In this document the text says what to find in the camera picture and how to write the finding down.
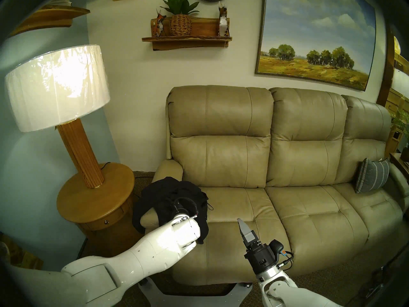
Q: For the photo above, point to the beige leather sofa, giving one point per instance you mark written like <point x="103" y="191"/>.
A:
<point x="287" y="156"/>

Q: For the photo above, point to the grey striped pillow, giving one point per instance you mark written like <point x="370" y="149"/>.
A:
<point x="372" y="176"/>

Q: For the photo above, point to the black tripod stand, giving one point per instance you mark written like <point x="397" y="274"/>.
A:
<point x="377" y="277"/>

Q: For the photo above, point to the orange fox figurine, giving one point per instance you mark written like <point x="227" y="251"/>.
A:
<point x="158" y="26"/>

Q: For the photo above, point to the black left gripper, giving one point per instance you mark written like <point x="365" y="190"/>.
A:
<point x="182" y="211"/>

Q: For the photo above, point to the stack of books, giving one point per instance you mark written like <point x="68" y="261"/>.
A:
<point x="60" y="2"/>

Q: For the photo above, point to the live edge wooden wall shelf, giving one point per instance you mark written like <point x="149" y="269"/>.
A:
<point x="204" y="28"/>

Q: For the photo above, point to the dark wooden table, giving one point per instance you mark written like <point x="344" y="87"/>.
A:
<point x="401" y="162"/>

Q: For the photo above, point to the white fox figurine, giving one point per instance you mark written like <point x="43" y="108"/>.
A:
<point x="223" y="23"/>

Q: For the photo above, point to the grey white robot base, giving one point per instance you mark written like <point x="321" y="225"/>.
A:
<point x="191" y="298"/>

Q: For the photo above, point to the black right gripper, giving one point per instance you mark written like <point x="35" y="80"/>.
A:
<point x="262" y="258"/>

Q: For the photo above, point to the white shade wooden lamp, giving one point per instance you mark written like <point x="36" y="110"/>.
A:
<point x="57" y="85"/>

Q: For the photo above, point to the brown canvas picture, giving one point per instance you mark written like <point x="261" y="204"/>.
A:
<point x="22" y="255"/>

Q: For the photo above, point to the round wooden side table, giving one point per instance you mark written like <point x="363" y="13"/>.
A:
<point x="96" y="197"/>

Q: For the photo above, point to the wooden corner wall shelf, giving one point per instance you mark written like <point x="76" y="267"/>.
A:
<point x="48" y="18"/>

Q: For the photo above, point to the framed landscape painting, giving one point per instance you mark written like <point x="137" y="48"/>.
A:
<point x="313" y="37"/>

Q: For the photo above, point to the green leafy plant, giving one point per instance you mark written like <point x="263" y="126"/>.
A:
<point x="401" y="122"/>

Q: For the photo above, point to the green plant in wicker pot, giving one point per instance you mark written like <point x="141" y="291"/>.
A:
<point x="180" y="25"/>

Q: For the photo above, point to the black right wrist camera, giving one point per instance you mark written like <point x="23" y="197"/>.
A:
<point x="278" y="247"/>

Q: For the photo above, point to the black jacket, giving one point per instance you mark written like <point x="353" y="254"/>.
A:
<point x="159" y="194"/>

